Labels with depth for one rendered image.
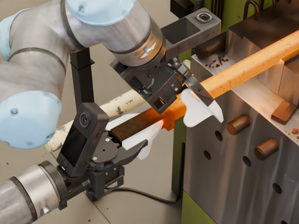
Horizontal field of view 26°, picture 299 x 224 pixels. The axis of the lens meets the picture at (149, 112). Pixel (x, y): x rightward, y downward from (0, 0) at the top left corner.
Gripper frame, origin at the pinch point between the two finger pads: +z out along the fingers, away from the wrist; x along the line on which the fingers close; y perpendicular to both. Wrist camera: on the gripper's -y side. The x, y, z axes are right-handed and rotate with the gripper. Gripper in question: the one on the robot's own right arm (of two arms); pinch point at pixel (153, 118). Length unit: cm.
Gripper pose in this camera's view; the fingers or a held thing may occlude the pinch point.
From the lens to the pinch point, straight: 106.2
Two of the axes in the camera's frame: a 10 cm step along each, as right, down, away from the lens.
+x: 6.0, 5.7, -5.5
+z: 8.0, -4.3, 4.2
